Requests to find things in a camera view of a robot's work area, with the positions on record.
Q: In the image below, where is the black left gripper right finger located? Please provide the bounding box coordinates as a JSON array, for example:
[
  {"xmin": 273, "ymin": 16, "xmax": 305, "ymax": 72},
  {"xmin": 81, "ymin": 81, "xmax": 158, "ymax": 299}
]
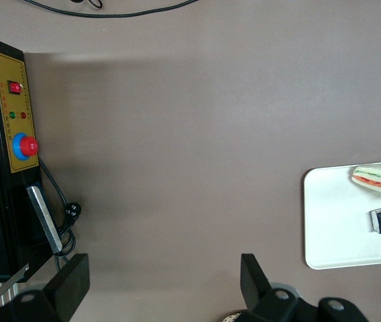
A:
[{"xmin": 239, "ymin": 253, "xmax": 375, "ymax": 322}]

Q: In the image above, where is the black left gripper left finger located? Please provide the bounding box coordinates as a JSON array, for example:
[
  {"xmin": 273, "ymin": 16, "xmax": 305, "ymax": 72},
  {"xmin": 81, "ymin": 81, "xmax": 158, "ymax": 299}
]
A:
[{"xmin": 0, "ymin": 253, "xmax": 91, "ymax": 322}]

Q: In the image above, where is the white rectangular tray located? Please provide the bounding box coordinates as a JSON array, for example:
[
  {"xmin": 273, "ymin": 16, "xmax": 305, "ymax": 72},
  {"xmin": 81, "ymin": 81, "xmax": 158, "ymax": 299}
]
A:
[{"xmin": 303, "ymin": 164, "xmax": 381, "ymax": 270}]

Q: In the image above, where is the black machine with yellow panel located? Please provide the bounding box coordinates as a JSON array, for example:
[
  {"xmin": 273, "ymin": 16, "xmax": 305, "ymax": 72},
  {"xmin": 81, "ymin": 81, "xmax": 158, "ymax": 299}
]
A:
[{"xmin": 0, "ymin": 34, "xmax": 63, "ymax": 284}]

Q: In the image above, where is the red emergency stop button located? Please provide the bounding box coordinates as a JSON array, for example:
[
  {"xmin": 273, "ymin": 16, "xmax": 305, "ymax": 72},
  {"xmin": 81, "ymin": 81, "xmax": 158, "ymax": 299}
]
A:
[{"xmin": 11, "ymin": 132, "xmax": 40, "ymax": 161}]

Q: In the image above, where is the black power cord with plug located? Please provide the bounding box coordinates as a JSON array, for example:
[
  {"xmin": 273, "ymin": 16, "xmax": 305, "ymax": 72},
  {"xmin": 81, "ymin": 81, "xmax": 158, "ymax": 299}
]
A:
[{"xmin": 38, "ymin": 157, "xmax": 82, "ymax": 269}]

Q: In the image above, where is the red rocker switch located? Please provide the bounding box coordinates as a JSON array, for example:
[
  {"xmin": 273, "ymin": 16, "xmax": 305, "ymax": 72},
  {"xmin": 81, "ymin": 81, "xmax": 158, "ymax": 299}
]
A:
[{"xmin": 7, "ymin": 80, "xmax": 23, "ymax": 96}]

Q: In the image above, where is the thin black cable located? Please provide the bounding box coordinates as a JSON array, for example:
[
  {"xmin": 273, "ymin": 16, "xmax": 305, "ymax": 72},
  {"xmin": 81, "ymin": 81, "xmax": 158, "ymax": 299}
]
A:
[{"xmin": 22, "ymin": 0, "xmax": 198, "ymax": 19}]

